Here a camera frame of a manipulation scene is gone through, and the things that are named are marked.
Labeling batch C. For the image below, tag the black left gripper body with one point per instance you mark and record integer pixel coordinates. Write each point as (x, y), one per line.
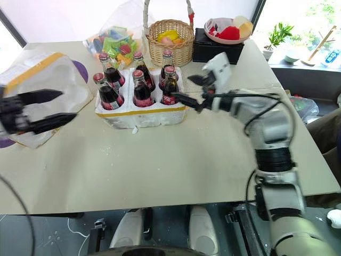
(12, 114)

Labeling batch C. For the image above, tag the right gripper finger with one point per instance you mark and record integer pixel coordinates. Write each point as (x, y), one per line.
(187, 100)
(198, 79)

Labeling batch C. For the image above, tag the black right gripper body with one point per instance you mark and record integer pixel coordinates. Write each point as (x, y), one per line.
(208, 88)

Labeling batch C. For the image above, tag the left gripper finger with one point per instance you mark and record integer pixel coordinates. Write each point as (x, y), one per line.
(53, 120)
(40, 96)

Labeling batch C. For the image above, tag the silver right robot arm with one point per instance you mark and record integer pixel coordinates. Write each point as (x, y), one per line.
(269, 120)

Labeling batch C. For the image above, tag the glass cola bottle red cap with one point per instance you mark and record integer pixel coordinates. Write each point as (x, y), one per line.
(109, 97)
(170, 85)
(141, 93)
(145, 72)
(167, 60)
(113, 76)

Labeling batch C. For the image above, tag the white foam box yellow tape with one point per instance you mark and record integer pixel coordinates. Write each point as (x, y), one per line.
(53, 77)

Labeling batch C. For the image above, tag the black rectangular box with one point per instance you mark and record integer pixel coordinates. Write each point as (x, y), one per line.
(215, 50)

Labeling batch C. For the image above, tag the white foam crate yellow tape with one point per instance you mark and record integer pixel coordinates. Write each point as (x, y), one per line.
(149, 116)

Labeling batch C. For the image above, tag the pink bowl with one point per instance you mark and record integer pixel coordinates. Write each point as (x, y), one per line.
(226, 40)

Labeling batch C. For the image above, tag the pink toy fruit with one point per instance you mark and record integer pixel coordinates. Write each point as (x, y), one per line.
(167, 40)

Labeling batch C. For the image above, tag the yellow toy fruit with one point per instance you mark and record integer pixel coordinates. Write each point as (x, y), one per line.
(167, 35)

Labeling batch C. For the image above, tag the red toy fruit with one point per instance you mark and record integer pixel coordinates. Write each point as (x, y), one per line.
(229, 33)

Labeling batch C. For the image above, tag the cream round toy slices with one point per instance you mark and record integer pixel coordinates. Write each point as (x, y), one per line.
(245, 25)

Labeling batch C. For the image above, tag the small potted green plant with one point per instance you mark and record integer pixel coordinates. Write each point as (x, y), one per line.
(277, 34)

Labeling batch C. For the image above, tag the pale green small bowl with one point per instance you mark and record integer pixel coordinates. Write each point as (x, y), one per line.
(291, 58)

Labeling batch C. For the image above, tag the clear bag of colourful toys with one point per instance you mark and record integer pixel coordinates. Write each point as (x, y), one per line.
(117, 45)

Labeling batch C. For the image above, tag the clear plastic bag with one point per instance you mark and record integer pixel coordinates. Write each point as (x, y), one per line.
(303, 106)

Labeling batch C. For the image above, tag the wooden stand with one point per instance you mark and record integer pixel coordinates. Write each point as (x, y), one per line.
(318, 46)

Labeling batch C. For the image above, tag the seated person's legs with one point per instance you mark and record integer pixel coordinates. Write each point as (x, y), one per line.
(325, 130)

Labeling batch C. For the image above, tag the blue white packet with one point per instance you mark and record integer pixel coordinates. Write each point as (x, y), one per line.
(331, 57)

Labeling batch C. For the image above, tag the white robot right leg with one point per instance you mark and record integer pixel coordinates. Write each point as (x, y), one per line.
(202, 229)

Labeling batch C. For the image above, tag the white robot leg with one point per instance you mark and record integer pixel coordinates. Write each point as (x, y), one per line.
(128, 229)
(202, 229)

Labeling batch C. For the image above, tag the white robot left leg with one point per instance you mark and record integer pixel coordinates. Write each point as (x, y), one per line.
(128, 229)

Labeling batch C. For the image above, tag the dark rounded robot torso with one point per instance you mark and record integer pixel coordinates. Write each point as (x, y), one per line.
(144, 252)

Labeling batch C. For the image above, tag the white shoe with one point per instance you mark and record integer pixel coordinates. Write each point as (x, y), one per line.
(335, 217)

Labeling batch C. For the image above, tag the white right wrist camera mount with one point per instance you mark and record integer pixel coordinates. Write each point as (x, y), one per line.
(219, 70)

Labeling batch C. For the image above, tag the black table leg frame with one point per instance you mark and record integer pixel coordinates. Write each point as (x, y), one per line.
(245, 229)

